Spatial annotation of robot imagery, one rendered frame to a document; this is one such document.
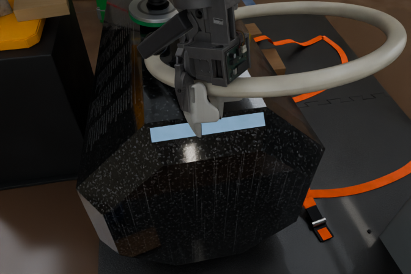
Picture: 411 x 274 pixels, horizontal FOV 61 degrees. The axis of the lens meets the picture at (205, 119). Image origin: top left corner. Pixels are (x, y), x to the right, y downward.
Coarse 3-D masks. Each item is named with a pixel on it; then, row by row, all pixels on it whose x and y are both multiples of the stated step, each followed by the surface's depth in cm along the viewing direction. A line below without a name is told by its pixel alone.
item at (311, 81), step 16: (240, 16) 88; (256, 16) 89; (336, 16) 80; (352, 16) 75; (368, 16) 70; (384, 16) 66; (384, 32) 64; (400, 32) 57; (384, 48) 52; (400, 48) 54; (160, 64) 59; (352, 64) 49; (368, 64) 49; (384, 64) 51; (160, 80) 58; (240, 80) 49; (256, 80) 49; (272, 80) 48; (288, 80) 48; (304, 80) 48; (320, 80) 48; (336, 80) 48; (352, 80) 49; (224, 96) 51; (240, 96) 50; (256, 96) 49; (272, 96) 49
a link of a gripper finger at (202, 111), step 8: (192, 88) 50; (200, 88) 49; (192, 96) 50; (200, 96) 50; (192, 104) 51; (200, 104) 50; (208, 104) 50; (184, 112) 51; (192, 112) 51; (200, 112) 51; (208, 112) 50; (216, 112) 49; (192, 120) 52; (200, 120) 51; (208, 120) 51; (216, 120) 50; (192, 128) 53; (200, 128) 54; (200, 136) 54
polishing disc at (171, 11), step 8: (136, 0) 130; (144, 0) 130; (168, 0) 130; (136, 8) 126; (144, 8) 126; (168, 8) 126; (136, 16) 122; (144, 16) 122; (152, 16) 122; (160, 16) 122; (168, 16) 122
